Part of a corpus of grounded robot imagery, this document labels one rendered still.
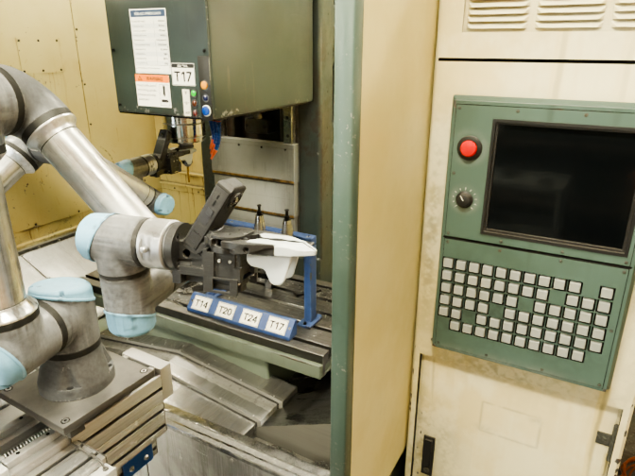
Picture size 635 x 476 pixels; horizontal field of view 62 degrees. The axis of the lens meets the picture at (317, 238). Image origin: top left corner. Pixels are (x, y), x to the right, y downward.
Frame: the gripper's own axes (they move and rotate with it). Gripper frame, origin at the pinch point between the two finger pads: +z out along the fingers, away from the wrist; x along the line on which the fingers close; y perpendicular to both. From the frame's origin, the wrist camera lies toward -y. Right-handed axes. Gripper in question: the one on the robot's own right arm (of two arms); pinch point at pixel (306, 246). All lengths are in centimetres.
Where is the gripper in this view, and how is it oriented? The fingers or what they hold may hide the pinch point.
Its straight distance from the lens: 71.2
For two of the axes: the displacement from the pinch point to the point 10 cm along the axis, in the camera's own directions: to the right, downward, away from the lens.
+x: -2.9, 2.0, -9.4
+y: -0.4, 9.7, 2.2
